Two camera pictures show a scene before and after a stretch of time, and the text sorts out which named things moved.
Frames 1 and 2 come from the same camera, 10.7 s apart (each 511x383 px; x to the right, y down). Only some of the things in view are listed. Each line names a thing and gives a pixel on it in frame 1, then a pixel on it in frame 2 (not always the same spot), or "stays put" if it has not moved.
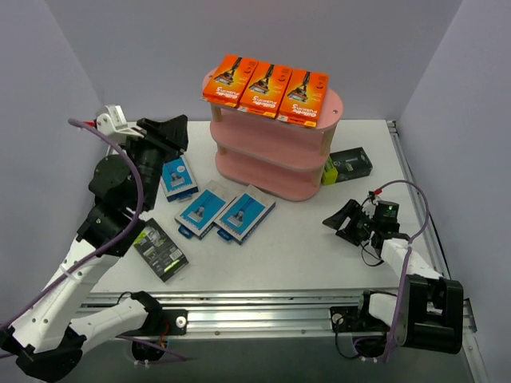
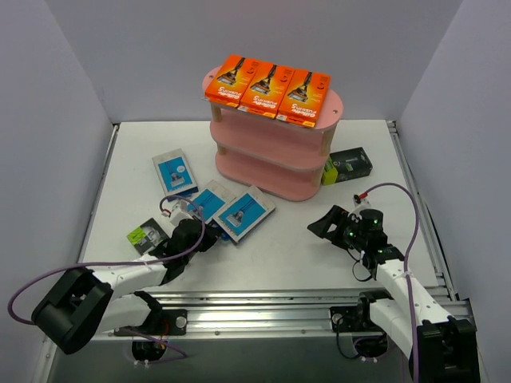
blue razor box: (200, 217) stays put
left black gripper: (156, 138) -> (204, 235)
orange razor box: (265, 91) stays put
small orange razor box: (305, 97) stays put
